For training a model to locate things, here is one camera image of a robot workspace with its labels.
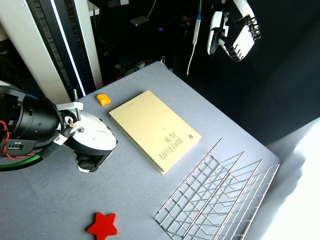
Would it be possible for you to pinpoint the white backdrop cloth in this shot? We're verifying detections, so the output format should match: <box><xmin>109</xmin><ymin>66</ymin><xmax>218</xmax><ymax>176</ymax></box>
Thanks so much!
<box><xmin>249</xmin><ymin>119</ymin><xmax>320</xmax><ymax>240</ymax></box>

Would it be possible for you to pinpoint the beige paperback book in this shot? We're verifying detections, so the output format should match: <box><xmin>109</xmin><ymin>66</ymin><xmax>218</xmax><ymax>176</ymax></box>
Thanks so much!
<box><xmin>108</xmin><ymin>89</ymin><xmax>203</xmax><ymax>176</ymax></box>

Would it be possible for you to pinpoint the silver cable connector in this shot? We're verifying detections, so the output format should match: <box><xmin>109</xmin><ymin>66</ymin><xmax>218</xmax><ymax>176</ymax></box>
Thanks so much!
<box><xmin>191</xmin><ymin>10</ymin><xmax>203</xmax><ymax>46</ymax></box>

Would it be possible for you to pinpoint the white wire rack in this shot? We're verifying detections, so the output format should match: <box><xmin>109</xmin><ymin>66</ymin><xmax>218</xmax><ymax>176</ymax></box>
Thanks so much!
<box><xmin>154</xmin><ymin>138</ymin><xmax>281</xmax><ymax>240</ymax></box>

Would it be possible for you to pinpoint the thick green cable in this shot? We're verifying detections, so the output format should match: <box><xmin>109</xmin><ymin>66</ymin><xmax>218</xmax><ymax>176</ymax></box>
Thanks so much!
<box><xmin>0</xmin><ymin>152</ymin><xmax>43</xmax><ymax>172</ymax></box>

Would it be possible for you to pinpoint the grey table cloth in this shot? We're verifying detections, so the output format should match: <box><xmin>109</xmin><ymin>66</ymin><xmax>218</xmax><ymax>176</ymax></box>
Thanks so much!
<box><xmin>0</xmin><ymin>60</ymin><xmax>281</xmax><ymax>240</ymax></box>

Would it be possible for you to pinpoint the yellow toy block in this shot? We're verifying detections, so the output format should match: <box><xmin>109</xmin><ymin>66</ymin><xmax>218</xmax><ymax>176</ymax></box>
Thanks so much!
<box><xmin>96</xmin><ymin>93</ymin><xmax>113</xmax><ymax>107</ymax></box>

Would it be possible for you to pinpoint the red twisted cable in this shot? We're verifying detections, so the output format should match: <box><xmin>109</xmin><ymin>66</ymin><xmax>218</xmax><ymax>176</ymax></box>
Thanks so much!
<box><xmin>0</xmin><ymin>120</ymin><xmax>36</xmax><ymax>161</ymax></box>

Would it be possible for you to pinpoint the white robot body column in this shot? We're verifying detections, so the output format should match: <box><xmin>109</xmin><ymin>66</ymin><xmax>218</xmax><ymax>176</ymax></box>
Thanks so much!
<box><xmin>0</xmin><ymin>0</ymin><xmax>104</xmax><ymax>105</ymax></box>

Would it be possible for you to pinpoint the thin white cable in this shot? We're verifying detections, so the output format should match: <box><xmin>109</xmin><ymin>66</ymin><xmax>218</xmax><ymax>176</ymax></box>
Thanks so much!
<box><xmin>186</xmin><ymin>43</ymin><xmax>197</xmax><ymax>77</ymax></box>

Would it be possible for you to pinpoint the red star block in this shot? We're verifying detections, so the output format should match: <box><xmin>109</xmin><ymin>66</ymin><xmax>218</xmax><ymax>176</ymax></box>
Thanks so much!
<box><xmin>86</xmin><ymin>211</ymin><xmax>119</xmax><ymax>240</ymax></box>

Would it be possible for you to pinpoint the grey adapter box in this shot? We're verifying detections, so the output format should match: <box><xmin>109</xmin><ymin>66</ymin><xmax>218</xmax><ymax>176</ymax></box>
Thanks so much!
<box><xmin>129</xmin><ymin>15</ymin><xmax>150</xmax><ymax>27</ymax></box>

